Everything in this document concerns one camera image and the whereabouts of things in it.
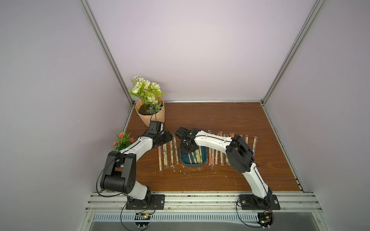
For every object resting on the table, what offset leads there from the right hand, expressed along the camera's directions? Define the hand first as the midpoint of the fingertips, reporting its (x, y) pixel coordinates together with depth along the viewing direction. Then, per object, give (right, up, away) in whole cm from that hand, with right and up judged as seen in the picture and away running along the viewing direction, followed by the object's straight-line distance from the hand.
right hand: (185, 147), depth 92 cm
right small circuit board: (+41, -30, -23) cm, 56 cm away
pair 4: (-8, -9, -6) cm, 13 cm away
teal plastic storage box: (+1, -6, -6) cm, 8 cm away
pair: (+17, -5, -3) cm, 18 cm away
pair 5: (-13, -5, -3) cm, 14 cm away
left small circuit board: (-21, -30, -21) cm, 42 cm away
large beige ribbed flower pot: (-26, +21, -3) cm, 33 cm away
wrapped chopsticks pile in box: (+7, -5, -3) cm, 9 cm away
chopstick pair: (+34, +7, +7) cm, 35 cm away
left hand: (-8, +8, 0) cm, 11 cm away
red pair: (-16, -6, -3) cm, 17 cm away
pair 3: (+47, +1, +2) cm, 47 cm away
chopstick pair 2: (-6, -4, -2) cm, 7 cm away
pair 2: (+43, +5, +5) cm, 44 cm away
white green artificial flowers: (-22, +36, -6) cm, 42 cm away
